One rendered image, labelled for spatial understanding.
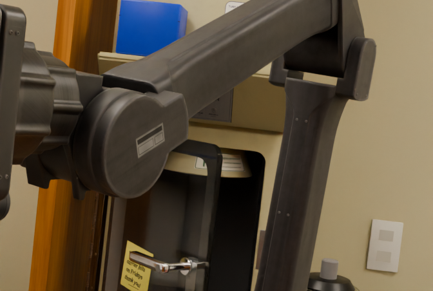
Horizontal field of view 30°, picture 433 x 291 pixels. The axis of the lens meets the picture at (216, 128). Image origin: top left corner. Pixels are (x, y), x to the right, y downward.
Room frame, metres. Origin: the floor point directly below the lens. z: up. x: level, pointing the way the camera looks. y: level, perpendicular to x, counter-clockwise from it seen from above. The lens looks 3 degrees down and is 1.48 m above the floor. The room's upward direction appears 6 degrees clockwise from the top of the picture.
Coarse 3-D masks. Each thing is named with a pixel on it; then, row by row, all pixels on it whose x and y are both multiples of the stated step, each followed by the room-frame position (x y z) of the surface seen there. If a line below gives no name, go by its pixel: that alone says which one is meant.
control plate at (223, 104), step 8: (224, 96) 1.33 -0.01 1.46; (232, 96) 1.33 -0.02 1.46; (216, 104) 1.35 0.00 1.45; (224, 104) 1.35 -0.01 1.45; (232, 104) 1.34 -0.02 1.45; (200, 112) 1.37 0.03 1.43; (208, 112) 1.36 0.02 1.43; (216, 112) 1.36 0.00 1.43; (224, 112) 1.36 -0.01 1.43; (216, 120) 1.38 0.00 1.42; (224, 120) 1.37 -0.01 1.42
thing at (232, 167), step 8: (224, 152) 1.45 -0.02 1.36; (232, 152) 1.46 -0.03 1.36; (240, 152) 1.48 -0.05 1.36; (224, 160) 1.44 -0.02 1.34; (232, 160) 1.45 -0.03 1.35; (240, 160) 1.46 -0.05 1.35; (224, 168) 1.43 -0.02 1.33; (232, 168) 1.44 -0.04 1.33; (240, 168) 1.46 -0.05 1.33; (248, 168) 1.49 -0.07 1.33; (224, 176) 1.43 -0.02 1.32; (232, 176) 1.44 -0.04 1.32; (240, 176) 1.45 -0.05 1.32; (248, 176) 1.47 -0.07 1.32
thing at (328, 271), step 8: (328, 264) 1.32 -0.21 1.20; (336, 264) 1.32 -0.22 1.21; (312, 272) 1.36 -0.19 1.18; (320, 272) 1.33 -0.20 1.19; (328, 272) 1.32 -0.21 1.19; (336, 272) 1.32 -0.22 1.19; (312, 280) 1.31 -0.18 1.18; (320, 280) 1.30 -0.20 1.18; (328, 280) 1.31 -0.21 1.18; (336, 280) 1.32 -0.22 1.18; (344, 280) 1.32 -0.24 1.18; (312, 288) 1.30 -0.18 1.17; (320, 288) 1.29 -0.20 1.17; (328, 288) 1.29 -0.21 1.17; (336, 288) 1.29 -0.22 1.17; (344, 288) 1.30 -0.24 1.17; (352, 288) 1.31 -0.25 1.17
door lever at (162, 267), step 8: (136, 256) 1.22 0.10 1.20; (144, 256) 1.21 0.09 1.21; (144, 264) 1.21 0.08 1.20; (152, 264) 1.19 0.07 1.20; (160, 264) 1.18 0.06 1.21; (168, 264) 1.18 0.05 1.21; (176, 264) 1.19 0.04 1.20; (184, 264) 1.20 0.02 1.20; (160, 272) 1.17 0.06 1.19; (168, 272) 1.18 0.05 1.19; (184, 272) 1.21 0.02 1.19
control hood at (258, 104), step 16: (112, 64) 1.31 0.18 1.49; (256, 80) 1.30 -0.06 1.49; (240, 96) 1.33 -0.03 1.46; (256, 96) 1.32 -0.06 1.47; (272, 96) 1.32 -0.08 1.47; (240, 112) 1.36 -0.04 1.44; (256, 112) 1.35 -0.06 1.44; (272, 112) 1.35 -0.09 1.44; (256, 128) 1.38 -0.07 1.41; (272, 128) 1.37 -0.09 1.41
